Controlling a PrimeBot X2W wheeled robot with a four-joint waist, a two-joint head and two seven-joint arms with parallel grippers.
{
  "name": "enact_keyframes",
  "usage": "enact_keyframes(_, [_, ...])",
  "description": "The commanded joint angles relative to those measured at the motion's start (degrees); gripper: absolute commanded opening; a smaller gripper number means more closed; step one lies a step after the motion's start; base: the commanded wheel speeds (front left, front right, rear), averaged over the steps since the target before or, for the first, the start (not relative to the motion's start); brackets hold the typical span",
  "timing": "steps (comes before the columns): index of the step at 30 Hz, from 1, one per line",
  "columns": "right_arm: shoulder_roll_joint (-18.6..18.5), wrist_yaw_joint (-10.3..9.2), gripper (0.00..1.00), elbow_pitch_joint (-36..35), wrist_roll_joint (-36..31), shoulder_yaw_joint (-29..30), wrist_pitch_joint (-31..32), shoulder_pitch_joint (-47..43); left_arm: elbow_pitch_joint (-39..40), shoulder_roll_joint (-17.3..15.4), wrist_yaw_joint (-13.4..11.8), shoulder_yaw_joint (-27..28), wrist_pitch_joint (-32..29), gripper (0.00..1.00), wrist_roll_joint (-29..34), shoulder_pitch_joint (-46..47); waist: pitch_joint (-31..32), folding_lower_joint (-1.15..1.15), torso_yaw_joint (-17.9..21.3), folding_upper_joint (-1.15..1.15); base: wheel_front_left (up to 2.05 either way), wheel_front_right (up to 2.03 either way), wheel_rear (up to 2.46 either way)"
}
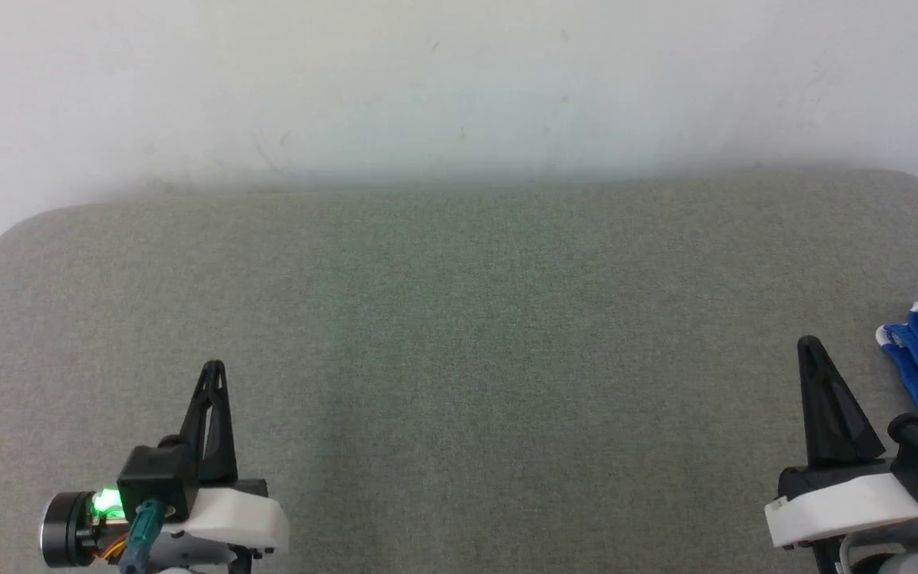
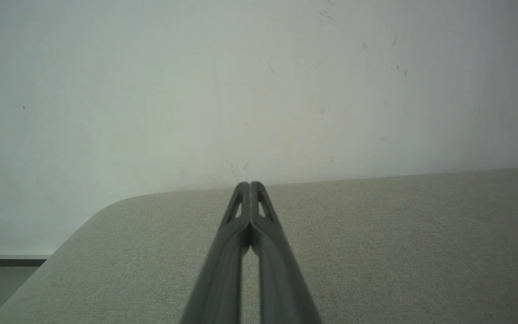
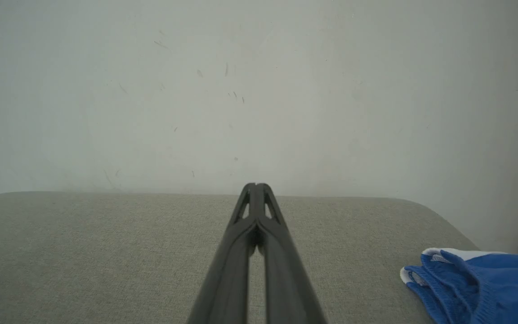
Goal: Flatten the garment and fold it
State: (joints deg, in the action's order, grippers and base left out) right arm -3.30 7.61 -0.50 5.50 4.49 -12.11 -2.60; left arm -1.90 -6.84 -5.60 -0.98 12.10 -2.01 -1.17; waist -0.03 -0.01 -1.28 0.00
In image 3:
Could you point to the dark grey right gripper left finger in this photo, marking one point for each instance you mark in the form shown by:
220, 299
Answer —
227, 279

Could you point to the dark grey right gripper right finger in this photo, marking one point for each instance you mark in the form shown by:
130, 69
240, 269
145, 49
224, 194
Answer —
286, 279

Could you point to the blue shorts with white trim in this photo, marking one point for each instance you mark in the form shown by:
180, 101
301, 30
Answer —
488, 288

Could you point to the grey fabric sofa cushion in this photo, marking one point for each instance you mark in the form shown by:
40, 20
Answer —
106, 256

